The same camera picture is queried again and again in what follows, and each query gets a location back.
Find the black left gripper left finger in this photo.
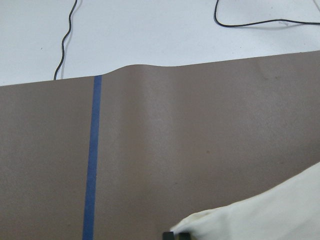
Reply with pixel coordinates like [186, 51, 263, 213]
[162, 231, 175, 240]

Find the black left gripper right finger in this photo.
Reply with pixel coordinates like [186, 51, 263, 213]
[178, 232, 191, 240]

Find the cream long-sleeve cat shirt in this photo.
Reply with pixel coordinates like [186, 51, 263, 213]
[170, 163, 320, 240]

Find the brown paper table cover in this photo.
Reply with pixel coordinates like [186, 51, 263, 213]
[0, 51, 320, 240]

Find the black cable on desk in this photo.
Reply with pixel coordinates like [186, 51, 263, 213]
[53, 0, 79, 81]

